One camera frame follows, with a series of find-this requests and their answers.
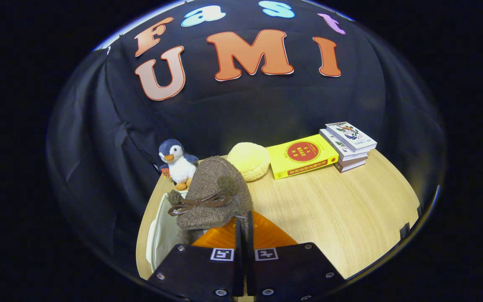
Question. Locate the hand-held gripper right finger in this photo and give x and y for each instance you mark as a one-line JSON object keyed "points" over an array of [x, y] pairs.
{"points": [[292, 272]]}

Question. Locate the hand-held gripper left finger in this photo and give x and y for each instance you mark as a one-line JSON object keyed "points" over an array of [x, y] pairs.
{"points": [[195, 272]]}

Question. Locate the beige fabric storage box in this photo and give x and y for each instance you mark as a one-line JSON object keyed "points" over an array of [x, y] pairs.
{"points": [[162, 239]]}

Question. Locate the brown fuzzy shoe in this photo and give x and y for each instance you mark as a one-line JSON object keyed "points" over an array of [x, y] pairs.
{"points": [[216, 184]]}

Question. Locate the penguin plush toy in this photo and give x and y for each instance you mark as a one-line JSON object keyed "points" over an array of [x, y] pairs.
{"points": [[180, 167]]}

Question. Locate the yellow book with red circle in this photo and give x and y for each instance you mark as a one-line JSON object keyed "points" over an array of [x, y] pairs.
{"points": [[304, 157]]}

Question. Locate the yellow round plush cushion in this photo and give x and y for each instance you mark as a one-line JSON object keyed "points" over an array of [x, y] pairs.
{"points": [[250, 161]]}

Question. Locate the thin book with brown spine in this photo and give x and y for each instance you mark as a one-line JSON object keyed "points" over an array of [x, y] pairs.
{"points": [[350, 165]]}

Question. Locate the white book with pale cover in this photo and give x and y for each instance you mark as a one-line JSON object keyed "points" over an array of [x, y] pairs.
{"points": [[334, 144]]}

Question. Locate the black table edge bracket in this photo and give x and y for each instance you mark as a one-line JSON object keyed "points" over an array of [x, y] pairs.
{"points": [[405, 231]]}

